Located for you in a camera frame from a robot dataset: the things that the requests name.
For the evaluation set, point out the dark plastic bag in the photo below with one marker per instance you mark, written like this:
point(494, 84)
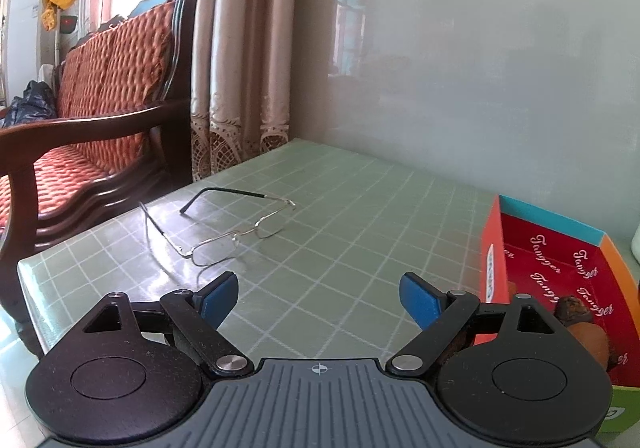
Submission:
point(32, 101)

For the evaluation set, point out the wooden sofa red cushion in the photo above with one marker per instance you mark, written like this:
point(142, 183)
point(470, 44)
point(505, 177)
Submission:
point(115, 78)

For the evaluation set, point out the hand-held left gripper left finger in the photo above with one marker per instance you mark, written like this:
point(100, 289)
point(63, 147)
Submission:
point(220, 299)

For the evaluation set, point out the beige lace curtain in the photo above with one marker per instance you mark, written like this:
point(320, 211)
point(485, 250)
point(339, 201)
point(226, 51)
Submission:
point(240, 53)

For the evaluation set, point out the colourful cardboard box red inside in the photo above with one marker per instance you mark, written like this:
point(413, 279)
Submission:
point(550, 248)

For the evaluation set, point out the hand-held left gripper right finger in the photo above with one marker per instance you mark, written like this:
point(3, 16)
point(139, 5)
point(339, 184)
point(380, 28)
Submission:
point(419, 300)

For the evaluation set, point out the green checked tablecloth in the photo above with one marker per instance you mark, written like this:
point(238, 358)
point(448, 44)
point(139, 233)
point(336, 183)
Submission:
point(350, 228)

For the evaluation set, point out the metal frame eyeglasses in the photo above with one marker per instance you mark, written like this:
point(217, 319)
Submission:
point(230, 190)

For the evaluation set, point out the dark wrinkled date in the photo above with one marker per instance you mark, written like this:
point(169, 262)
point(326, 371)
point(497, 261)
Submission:
point(572, 310)

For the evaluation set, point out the brown object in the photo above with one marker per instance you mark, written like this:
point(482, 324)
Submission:
point(594, 340)

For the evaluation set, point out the white refrigerator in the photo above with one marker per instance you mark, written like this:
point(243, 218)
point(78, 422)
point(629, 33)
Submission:
point(22, 28)

